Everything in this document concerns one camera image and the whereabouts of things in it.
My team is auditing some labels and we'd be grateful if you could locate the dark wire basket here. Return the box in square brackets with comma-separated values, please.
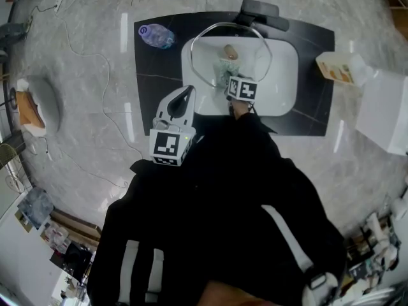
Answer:
[0, 131, 27, 169]

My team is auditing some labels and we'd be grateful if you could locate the black power strip cable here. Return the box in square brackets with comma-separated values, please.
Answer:
[29, 4, 59, 25]

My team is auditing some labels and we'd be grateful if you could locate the person's left forearm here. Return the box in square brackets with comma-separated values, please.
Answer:
[129, 158, 179, 200]

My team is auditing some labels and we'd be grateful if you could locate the red white packets bag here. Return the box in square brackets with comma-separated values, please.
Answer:
[40, 222, 71, 254]

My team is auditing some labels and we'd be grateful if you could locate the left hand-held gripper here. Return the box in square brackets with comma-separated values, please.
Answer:
[149, 85, 198, 168]

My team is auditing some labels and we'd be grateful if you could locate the person's face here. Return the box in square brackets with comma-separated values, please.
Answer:
[196, 280, 288, 306]

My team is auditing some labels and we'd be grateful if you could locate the green scrubbing cloth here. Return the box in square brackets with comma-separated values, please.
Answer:
[212, 58, 244, 91]

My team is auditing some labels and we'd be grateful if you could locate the orange cardboard piece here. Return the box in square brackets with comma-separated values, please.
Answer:
[15, 89, 46, 129]

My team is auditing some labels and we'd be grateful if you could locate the clear bottle purple cap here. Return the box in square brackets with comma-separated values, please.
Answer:
[137, 23, 177, 50]

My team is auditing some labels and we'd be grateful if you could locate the black-topped wooden sink cabinet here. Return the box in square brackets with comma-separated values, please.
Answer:
[133, 10, 336, 138]

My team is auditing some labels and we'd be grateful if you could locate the pile of white parts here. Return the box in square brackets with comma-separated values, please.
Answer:
[347, 196, 408, 286]

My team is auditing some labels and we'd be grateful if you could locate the cardboard box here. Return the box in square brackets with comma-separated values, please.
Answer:
[390, 8, 408, 41]

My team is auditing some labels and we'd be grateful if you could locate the person's black jacket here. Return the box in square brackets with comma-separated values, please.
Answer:
[86, 112, 348, 306]

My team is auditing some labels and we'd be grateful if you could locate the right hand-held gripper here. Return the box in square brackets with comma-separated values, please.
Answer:
[224, 74, 259, 102]

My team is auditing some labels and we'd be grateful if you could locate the person's right forearm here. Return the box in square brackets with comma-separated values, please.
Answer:
[228, 99, 288, 171]

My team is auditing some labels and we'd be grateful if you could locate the black bag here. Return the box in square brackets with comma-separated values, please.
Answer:
[49, 242, 94, 282]

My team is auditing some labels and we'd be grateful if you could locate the long white cable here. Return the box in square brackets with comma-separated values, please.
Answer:
[63, 20, 144, 161]

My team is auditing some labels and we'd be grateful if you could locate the white sink basin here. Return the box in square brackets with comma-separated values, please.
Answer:
[180, 35, 300, 118]

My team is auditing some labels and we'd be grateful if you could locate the thin white cable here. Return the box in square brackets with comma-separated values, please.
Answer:
[22, 128, 129, 190]

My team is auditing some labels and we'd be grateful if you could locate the large white box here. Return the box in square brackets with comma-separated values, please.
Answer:
[354, 68, 408, 156]

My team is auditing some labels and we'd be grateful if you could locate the clear plastic wrapped bundle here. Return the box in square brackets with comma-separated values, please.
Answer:
[17, 187, 55, 230]

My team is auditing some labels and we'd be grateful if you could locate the black faucet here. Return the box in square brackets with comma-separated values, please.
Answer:
[235, 0, 291, 32]

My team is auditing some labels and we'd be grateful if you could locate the black round stand base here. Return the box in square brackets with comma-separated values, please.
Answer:
[8, 87, 19, 110]

